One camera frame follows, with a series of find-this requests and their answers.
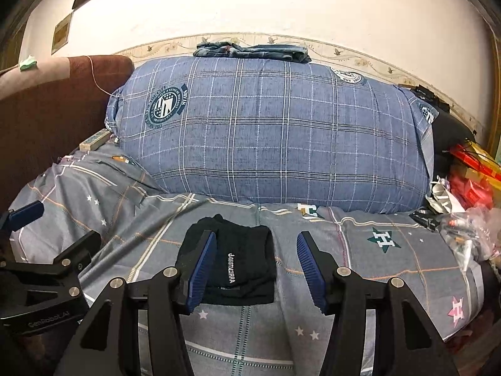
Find clear plastic bag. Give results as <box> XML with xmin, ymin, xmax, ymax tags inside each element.
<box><xmin>436</xmin><ymin>207</ymin><xmax>501</xmax><ymax>272</ymax></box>

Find black pants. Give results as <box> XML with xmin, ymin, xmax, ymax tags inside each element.
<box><xmin>175</xmin><ymin>214</ymin><xmax>276</xmax><ymax>306</ymax></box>

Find white and black wrapper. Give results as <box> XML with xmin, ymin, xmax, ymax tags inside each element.
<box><xmin>428</xmin><ymin>176</ymin><xmax>465</xmax><ymax>214</ymax></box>

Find small gold framed plaque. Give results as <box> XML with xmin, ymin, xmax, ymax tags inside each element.
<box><xmin>51</xmin><ymin>11</ymin><xmax>74</xmax><ymax>55</ymax></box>

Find brown velvet headboard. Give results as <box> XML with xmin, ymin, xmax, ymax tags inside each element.
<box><xmin>0</xmin><ymin>55</ymin><xmax>136</xmax><ymax>212</ymax></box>

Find grey star print bed sheet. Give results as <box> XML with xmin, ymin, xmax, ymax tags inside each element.
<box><xmin>8</xmin><ymin>141</ymin><xmax>484</xmax><ymax>376</ymax></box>

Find white power strip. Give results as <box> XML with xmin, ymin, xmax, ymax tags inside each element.
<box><xmin>79</xmin><ymin>128</ymin><xmax>111</xmax><ymax>152</ymax></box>

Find small black packet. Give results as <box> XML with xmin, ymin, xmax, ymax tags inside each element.
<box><xmin>409</xmin><ymin>207</ymin><xmax>442</xmax><ymax>232</ymax></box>

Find blue plaid quilt bundle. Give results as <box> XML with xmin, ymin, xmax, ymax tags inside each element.
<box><xmin>104</xmin><ymin>55</ymin><xmax>439</xmax><ymax>214</ymax></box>

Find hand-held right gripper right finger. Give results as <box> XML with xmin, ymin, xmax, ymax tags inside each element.
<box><xmin>290</xmin><ymin>230</ymin><xmax>460</xmax><ymax>376</ymax></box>

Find red and yellow packets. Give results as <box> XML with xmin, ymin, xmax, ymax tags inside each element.
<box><xmin>448</xmin><ymin>141</ymin><xmax>501</xmax><ymax>213</ymax></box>

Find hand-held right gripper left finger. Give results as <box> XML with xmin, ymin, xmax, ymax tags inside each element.
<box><xmin>53</xmin><ymin>230</ymin><xmax>218</xmax><ymax>376</ymax></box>

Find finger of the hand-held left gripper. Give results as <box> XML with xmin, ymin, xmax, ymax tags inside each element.
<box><xmin>0</xmin><ymin>200</ymin><xmax>44</xmax><ymax>232</ymax></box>
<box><xmin>0</xmin><ymin>230</ymin><xmax>103</xmax><ymax>314</ymax></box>

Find black bag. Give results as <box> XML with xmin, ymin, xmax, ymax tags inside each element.
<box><xmin>431</xmin><ymin>110</ymin><xmax>476</xmax><ymax>177</ymax></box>

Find thin white string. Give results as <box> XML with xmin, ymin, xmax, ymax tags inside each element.
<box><xmin>87</xmin><ymin>55</ymin><xmax>114</xmax><ymax>97</ymax></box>

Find folded blue jeans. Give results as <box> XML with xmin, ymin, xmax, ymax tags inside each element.
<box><xmin>193</xmin><ymin>41</ymin><xmax>312</xmax><ymax>64</ymax></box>

